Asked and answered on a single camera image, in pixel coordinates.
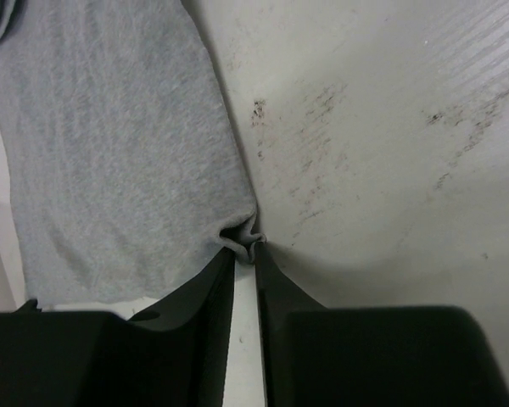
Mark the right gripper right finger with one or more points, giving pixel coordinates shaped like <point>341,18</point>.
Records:
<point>379,356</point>

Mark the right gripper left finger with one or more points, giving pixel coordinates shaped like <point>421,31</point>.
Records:
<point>173,353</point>

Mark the grey tank top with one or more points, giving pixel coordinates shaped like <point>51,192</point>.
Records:
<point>125,175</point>

